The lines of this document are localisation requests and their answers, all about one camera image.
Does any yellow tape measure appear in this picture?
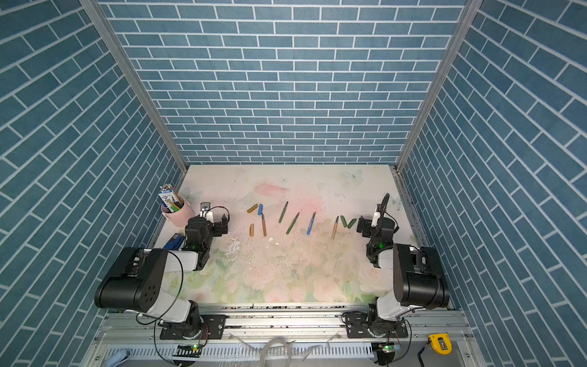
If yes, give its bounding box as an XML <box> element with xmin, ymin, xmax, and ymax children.
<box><xmin>429</xmin><ymin>333</ymin><xmax>452</xmax><ymax>356</ymax></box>

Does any aluminium rail frame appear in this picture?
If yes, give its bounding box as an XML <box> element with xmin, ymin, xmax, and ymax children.
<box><xmin>83</xmin><ymin>304</ymin><xmax>484</xmax><ymax>366</ymax></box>

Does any brown pen right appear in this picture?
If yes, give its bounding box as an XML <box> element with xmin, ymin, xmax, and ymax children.
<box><xmin>330</xmin><ymin>216</ymin><xmax>339</xmax><ymax>240</ymax></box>

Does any dark green pen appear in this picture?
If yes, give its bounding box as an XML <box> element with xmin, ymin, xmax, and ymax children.
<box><xmin>278</xmin><ymin>201</ymin><xmax>289</xmax><ymax>223</ymax></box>

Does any blue stapler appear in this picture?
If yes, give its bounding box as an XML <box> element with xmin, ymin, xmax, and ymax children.
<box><xmin>164</xmin><ymin>233</ymin><xmax>185</xmax><ymax>251</ymax></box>

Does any brown pen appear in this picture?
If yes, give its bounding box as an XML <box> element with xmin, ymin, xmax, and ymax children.
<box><xmin>330</xmin><ymin>216</ymin><xmax>339</xmax><ymax>240</ymax></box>
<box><xmin>261</xmin><ymin>214</ymin><xmax>268</xmax><ymax>237</ymax></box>

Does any box in pen cup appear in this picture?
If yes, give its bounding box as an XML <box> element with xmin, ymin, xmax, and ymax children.
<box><xmin>158</xmin><ymin>183</ymin><xmax>183</xmax><ymax>213</ymax></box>

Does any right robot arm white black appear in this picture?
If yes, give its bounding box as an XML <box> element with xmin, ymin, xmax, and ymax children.
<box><xmin>357</xmin><ymin>217</ymin><xmax>450</xmax><ymax>337</ymax></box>

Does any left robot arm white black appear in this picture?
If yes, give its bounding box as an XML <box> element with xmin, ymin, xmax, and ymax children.
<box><xmin>94</xmin><ymin>212</ymin><xmax>230</xmax><ymax>341</ymax></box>

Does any light green pen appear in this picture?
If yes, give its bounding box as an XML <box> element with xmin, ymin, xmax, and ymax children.
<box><xmin>286</xmin><ymin>212</ymin><xmax>300</xmax><ymax>235</ymax></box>

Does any blue pen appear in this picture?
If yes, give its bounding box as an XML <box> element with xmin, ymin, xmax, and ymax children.
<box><xmin>307</xmin><ymin>212</ymin><xmax>316</xmax><ymax>236</ymax></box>

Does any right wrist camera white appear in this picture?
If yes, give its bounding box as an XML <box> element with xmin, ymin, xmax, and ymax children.
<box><xmin>371</xmin><ymin>204</ymin><xmax>382</xmax><ymax>227</ymax></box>

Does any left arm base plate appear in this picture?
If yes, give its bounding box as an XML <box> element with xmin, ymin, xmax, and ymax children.
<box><xmin>160</xmin><ymin>314</ymin><xmax>227</xmax><ymax>340</ymax></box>

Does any brown pen left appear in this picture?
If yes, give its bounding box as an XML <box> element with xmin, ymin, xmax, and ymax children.
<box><xmin>261</xmin><ymin>214</ymin><xmax>268</xmax><ymax>237</ymax></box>

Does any pink pen holder cup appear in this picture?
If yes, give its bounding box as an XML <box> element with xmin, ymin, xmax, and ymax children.
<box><xmin>161</xmin><ymin>198</ymin><xmax>196</xmax><ymax>229</ymax></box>

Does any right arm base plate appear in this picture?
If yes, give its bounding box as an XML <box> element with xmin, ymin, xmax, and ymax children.
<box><xmin>339</xmin><ymin>311</ymin><xmax>408</xmax><ymax>339</ymax></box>

